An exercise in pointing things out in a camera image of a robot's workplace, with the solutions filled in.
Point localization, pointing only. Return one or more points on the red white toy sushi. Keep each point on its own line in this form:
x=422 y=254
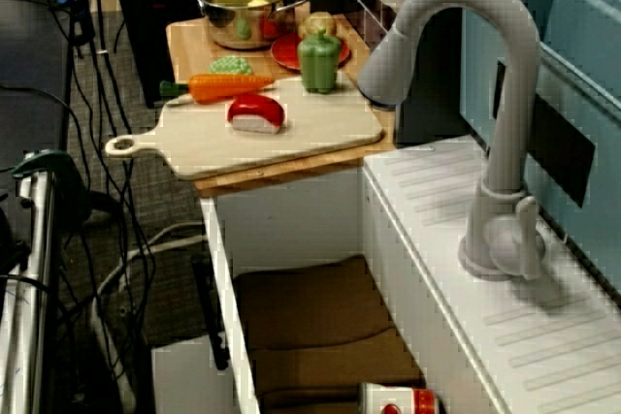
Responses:
x=254 y=111

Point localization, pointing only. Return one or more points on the orange toy carrot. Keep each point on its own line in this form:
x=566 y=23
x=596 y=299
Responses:
x=223 y=86

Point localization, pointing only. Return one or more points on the pale wooden cutting board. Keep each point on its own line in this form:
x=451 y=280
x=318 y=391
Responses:
x=315 y=128

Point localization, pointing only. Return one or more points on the green toy bell pepper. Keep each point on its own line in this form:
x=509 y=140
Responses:
x=317 y=65

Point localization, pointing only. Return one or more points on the red plate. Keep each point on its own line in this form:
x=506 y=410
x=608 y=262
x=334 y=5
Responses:
x=286 y=53

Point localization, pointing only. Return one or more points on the white toy sink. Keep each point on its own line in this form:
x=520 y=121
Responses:
x=436 y=220

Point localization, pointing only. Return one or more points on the green toy grapes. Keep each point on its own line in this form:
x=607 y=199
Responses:
x=230 y=66

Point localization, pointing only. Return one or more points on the black upright panel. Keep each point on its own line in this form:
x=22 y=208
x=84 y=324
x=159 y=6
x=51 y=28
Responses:
x=436 y=94

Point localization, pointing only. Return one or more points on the beige toy potato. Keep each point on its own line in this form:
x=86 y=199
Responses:
x=317 y=22

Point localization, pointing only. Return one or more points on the steel pot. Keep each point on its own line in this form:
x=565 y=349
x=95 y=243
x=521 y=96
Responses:
x=228 y=31

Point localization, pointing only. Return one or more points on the wooden countertop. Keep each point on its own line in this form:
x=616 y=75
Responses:
x=194 y=45

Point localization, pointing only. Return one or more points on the grey toy faucet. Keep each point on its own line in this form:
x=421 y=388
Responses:
x=504 y=142

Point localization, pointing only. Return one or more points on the black box cabinet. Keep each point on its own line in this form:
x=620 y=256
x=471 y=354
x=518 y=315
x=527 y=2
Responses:
x=145 y=21

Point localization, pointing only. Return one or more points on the grey toy dishwasher panel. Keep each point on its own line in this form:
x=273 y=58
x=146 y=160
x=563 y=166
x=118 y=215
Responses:
x=189 y=380

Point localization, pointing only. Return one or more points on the red white tomato can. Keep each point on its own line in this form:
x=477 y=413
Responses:
x=402 y=399

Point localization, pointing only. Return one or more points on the green clamp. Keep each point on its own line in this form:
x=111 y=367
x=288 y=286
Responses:
x=43 y=159

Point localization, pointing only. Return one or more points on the dark grey desk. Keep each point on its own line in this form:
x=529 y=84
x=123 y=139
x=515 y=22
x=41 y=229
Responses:
x=29 y=45

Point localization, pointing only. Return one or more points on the teal plastic bin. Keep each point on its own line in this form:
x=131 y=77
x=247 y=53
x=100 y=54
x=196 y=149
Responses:
x=582 y=21

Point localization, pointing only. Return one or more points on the aluminium frame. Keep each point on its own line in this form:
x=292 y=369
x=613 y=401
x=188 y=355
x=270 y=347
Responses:
x=34 y=288

